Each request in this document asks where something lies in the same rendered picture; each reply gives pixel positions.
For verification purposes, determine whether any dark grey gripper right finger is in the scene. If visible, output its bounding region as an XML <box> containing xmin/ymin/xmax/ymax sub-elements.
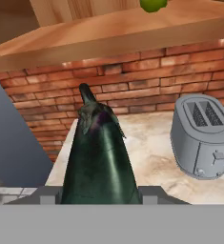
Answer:
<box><xmin>137</xmin><ymin>186</ymin><xmax>191</xmax><ymax>206</ymax></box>

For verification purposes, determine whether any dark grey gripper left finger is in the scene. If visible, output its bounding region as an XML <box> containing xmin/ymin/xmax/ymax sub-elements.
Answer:
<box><xmin>6</xmin><ymin>186</ymin><xmax>67</xmax><ymax>206</ymax></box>

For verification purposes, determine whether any dark purple eggplant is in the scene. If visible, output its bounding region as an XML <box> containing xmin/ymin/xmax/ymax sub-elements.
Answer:
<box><xmin>59</xmin><ymin>82</ymin><xmax>143</xmax><ymax>205</ymax></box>

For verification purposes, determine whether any light wooden cabinet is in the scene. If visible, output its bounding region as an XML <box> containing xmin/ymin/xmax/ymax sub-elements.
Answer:
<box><xmin>0</xmin><ymin>0</ymin><xmax>224</xmax><ymax>74</ymax></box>

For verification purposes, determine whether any green pear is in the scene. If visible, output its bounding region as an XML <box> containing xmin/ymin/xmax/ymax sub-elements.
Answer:
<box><xmin>139</xmin><ymin>0</ymin><xmax>169</xmax><ymax>13</ymax></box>

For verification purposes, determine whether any grey fridge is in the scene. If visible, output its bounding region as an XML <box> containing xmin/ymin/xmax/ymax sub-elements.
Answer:
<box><xmin>0</xmin><ymin>73</ymin><xmax>54</xmax><ymax>188</ymax></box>

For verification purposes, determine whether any grey toaster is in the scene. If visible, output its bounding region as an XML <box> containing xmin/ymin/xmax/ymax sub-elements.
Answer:
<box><xmin>170</xmin><ymin>93</ymin><xmax>224</xmax><ymax>181</ymax></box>

